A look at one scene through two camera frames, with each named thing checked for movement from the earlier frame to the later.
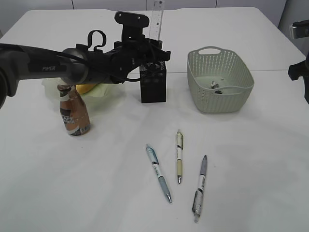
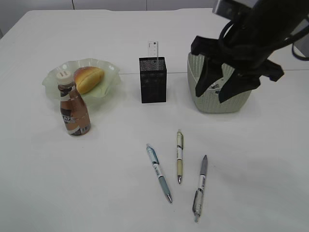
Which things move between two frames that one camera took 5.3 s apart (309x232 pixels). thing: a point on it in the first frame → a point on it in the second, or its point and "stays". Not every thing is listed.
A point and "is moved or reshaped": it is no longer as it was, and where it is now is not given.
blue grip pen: [155, 160] stays
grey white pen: [199, 196] stays
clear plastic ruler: [157, 17] is moved or reshaped
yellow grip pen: [179, 148] stays
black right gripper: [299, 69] → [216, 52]
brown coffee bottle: [74, 112] stays
